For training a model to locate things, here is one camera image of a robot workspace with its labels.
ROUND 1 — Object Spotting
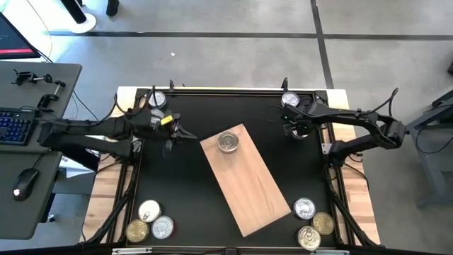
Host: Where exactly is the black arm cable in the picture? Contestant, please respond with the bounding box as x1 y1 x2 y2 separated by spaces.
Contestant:
113 84 159 120
355 87 400 116

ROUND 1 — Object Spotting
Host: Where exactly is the gold lid seafood can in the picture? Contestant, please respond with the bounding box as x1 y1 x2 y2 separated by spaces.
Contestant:
296 225 322 251
311 211 336 236
125 218 150 244

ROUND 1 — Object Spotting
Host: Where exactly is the dark grey metal stand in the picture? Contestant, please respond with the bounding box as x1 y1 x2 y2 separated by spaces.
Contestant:
405 88 453 210

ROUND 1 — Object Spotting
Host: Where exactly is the person's foot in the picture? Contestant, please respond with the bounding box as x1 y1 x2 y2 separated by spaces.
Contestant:
105 0 120 18

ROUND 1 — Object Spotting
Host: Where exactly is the black table mat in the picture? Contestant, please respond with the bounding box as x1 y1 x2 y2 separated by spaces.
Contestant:
136 92 336 248

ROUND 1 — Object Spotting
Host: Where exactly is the white paper sheet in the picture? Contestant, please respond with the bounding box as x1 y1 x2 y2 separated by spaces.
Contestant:
58 154 96 179

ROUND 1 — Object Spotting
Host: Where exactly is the dark grey desk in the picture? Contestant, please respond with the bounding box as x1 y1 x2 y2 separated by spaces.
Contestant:
0 151 64 241
0 60 84 154

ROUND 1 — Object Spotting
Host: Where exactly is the black computer mouse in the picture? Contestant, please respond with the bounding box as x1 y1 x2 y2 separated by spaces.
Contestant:
12 167 40 203

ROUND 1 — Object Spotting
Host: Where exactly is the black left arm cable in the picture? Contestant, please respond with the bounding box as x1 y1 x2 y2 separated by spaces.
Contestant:
113 84 159 120

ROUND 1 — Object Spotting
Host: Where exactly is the white round base black pole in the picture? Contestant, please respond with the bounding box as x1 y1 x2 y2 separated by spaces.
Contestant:
58 0 98 35

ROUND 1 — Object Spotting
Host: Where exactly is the silver lid seafood can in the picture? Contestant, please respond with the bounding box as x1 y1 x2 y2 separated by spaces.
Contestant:
151 215 175 240
292 196 317 221

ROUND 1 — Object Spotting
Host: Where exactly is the green label seafood can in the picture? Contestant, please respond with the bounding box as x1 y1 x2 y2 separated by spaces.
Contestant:
280 91 301 108
147 90 168 110

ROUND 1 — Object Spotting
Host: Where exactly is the silver metal bracket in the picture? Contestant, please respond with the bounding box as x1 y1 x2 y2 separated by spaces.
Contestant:
112 247 154 255
310 249 350 255

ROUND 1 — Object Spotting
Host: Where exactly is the black desk clamp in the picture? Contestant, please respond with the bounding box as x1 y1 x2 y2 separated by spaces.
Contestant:
11 68 54 86
36 79 67 109

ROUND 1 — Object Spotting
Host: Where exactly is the black computer monitor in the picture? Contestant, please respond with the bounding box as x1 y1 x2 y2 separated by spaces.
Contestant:
0 11 42 60

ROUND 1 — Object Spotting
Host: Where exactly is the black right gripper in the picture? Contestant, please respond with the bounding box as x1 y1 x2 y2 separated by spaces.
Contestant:
282 101 320 137

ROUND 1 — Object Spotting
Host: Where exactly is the black backlit keyboard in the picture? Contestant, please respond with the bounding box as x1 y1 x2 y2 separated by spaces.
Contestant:
0 107 41 147

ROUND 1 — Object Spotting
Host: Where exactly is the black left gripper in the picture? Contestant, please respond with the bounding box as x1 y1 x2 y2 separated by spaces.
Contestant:
143 119 198 141

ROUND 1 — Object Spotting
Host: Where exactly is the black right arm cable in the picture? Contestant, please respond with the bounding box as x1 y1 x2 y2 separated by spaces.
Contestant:
355 87 400 116

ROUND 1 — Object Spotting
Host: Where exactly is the white lid pastel label can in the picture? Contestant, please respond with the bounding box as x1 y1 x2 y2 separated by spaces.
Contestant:
137 199 162 223

